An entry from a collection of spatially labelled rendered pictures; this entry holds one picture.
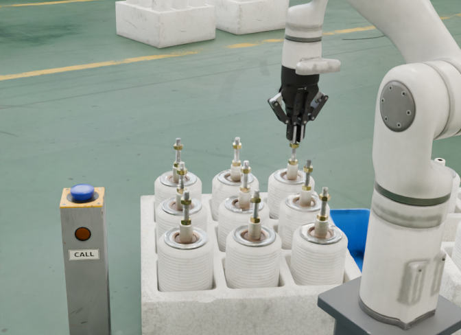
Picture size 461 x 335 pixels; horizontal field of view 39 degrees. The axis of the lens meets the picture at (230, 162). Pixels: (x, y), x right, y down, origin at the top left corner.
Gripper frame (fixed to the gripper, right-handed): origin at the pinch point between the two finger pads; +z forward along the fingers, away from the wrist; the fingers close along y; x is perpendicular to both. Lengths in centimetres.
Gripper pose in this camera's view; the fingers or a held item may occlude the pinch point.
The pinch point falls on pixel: (295, 132)
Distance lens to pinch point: 132.0
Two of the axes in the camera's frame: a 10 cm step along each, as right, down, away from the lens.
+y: -9.0, 1.4, -4.0
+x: 4.3, 3.7, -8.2
